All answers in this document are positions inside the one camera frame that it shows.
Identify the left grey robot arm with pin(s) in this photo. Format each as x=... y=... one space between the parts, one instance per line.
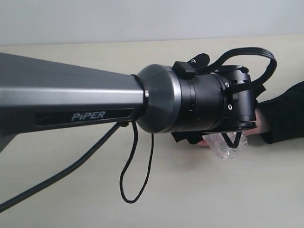
x=39 y=95

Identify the person's open bare hand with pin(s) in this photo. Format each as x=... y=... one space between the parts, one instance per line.
x=264 y=125

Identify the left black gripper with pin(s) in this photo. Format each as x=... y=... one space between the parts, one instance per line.
x=237 y=116

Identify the clear bottle blue white label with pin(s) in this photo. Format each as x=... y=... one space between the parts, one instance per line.
x=226 y=145

